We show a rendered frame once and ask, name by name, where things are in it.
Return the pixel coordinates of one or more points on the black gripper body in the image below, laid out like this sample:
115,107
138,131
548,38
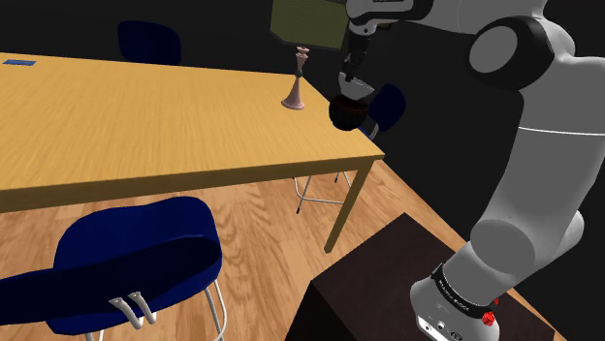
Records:
358,46

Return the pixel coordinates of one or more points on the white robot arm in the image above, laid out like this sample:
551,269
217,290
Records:
543,179

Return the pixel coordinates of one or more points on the white grey wedge-shaped piece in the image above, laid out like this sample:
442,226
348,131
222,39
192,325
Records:
357,89

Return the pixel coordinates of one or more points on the blue chair with metal legs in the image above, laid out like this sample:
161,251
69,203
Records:
137,255
388,107
150,42

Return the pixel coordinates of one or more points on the pink candlestick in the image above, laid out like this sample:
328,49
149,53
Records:
296,97

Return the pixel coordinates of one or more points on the wooden table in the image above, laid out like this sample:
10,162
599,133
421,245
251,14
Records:
142,123

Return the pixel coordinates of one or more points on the dark robot stand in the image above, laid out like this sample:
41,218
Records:
378,283

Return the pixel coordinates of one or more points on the blue flat card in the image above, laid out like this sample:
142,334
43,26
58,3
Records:
19,62

